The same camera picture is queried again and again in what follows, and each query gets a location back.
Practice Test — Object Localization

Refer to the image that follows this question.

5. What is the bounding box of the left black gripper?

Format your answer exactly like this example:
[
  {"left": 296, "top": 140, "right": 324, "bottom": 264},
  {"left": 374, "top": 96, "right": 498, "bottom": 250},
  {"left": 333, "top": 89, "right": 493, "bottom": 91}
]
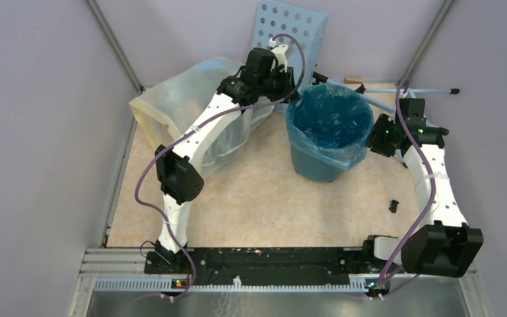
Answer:
[{"left": 257, "top": 65, "right": 300, "bottom": 104}]

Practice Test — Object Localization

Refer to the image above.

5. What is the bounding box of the blue plastic trash bag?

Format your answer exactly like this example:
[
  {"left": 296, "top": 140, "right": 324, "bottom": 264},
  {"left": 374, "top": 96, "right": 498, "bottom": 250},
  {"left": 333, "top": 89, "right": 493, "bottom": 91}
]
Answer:
[{"left": 285, "top": 84, "right": 376, "bottom": 172}]

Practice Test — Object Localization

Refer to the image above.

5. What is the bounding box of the teal plastic trash bin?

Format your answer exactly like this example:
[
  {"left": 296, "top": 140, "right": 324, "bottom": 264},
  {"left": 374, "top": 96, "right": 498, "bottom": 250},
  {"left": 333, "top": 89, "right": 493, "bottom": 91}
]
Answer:
[{"left": 286, "top": 85, "right": 374, "bottom": 184}]

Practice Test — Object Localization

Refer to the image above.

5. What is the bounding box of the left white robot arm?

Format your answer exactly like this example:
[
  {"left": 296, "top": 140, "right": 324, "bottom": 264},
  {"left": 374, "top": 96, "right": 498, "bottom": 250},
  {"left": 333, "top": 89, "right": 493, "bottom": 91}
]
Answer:
[{"left": 145, "top": 44, "right": 298, "bottom": 274}]

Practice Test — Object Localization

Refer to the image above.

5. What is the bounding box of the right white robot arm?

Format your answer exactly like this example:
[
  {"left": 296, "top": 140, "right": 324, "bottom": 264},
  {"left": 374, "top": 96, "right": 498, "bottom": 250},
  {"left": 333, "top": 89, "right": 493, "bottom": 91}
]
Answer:
[{"left": 360, "top": 98, "right": 484, "bottom": 278}]

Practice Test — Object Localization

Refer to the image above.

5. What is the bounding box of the light blue perforated stool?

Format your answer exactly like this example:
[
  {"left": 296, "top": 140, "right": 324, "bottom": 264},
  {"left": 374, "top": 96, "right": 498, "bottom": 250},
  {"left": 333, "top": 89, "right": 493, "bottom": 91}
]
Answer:
[{"left": 252, "top": 1, "right": 460, "bottom": 114}]

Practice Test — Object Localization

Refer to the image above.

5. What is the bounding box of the small black clip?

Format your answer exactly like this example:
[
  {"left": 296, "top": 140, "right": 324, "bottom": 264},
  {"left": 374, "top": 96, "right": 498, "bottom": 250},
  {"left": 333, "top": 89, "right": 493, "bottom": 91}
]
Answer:
[{"left": 388, "top": 199, "right": 399, "bottom": 213}]

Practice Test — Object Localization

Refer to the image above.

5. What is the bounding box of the translucent white bag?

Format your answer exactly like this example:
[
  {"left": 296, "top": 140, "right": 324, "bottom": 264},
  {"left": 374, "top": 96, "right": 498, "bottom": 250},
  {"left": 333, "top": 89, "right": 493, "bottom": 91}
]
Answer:
[{"left": 129, "top": 56, "right": 273, "bottom": 179}]

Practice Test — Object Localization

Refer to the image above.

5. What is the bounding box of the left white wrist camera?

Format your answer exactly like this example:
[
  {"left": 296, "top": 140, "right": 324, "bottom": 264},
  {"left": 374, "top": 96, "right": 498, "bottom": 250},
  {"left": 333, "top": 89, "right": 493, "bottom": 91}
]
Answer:
[{"left": 267, "top": 37, "right": 294, "bottom": 73}]

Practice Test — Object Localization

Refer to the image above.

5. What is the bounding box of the right aluminium frame post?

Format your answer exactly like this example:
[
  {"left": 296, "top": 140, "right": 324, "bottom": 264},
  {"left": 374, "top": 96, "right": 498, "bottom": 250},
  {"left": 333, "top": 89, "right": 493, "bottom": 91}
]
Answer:
[{"left": 401, "top": 0, "right": 457, "bottom": 79}]

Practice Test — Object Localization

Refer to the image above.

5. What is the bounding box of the aluminium frame post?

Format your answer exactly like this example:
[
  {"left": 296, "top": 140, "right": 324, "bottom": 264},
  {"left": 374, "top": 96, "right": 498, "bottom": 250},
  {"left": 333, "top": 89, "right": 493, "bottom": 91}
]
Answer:
[
  {"left": 401, "top": 0, "right": 457, "bottom": 79},
  {"left": 84, "top": 0, "right": 144, "bottom": 95}
]

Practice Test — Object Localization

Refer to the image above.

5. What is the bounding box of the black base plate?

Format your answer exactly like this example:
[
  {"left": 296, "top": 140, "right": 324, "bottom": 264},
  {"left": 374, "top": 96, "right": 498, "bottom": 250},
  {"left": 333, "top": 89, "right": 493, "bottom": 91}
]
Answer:
[{"left": 144, "top": 246, "right": 385, "bottom": 287}]

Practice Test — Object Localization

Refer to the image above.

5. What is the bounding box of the left aluminium frame post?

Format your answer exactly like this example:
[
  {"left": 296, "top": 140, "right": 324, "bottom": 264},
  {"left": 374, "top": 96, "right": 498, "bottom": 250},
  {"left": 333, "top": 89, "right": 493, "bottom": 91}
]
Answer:
[{"left": 84, "top": 0, "right": 144, "bottom": 95}]

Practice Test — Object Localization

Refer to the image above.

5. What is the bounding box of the white cable duct strip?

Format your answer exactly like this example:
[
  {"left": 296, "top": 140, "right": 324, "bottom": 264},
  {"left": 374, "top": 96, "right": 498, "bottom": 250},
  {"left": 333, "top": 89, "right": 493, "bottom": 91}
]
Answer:
[{"left": 94, "top": 277, "right": 368, "bottom": 293}]

